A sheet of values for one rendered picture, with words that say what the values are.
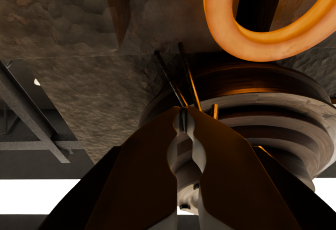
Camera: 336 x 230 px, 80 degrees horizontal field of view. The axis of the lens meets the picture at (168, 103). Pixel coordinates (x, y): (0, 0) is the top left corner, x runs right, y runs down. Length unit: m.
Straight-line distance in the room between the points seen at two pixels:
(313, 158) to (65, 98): 0.59
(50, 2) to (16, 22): 0.18
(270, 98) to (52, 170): 8.81
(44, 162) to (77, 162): 1.32
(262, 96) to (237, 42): 0.10
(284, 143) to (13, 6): 0.50
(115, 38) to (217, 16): 0.13
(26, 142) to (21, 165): 3.35
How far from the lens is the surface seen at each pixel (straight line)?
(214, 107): 0.28
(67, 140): 5.92
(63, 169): 8.80
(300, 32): 0.33
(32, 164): 9.58
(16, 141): 6.69
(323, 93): 0.51
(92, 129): 0.70
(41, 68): 0.57
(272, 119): 0.37
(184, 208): 0.50
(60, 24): 0.27
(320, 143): 0.48
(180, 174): 0.43
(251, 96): 0.35
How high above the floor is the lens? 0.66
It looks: 47 degrees up
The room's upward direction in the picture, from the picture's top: 176 degrees clockwise
